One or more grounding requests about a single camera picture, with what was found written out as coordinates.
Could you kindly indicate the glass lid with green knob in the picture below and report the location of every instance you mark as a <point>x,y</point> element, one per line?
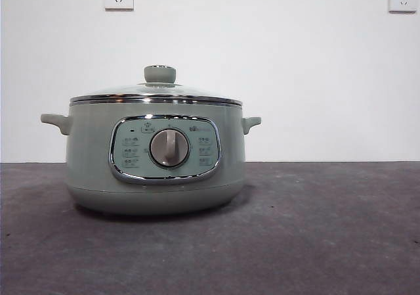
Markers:
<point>160,75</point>

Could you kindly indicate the pale green electric pot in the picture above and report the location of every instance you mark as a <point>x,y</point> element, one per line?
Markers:
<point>92,144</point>

